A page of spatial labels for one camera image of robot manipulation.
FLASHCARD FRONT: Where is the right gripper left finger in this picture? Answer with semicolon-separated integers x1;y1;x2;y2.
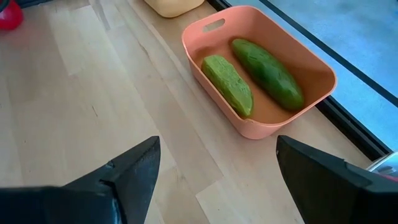
0;135;162;224

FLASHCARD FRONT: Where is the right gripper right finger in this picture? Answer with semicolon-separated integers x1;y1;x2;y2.
275;134;398;224

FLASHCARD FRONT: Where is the dark green cucumber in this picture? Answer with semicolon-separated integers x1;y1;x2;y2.
231;37;305;112

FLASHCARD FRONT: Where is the light green cucumber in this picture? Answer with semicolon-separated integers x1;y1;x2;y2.
201;54;254;119

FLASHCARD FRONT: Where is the red tomato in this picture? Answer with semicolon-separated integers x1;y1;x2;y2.
0;0;24;31

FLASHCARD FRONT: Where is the orange plastic basket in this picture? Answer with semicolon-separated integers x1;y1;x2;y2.
181;5;338;140

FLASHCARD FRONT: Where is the yellow plastic basket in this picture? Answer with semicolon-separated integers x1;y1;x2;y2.
143;0;206;19

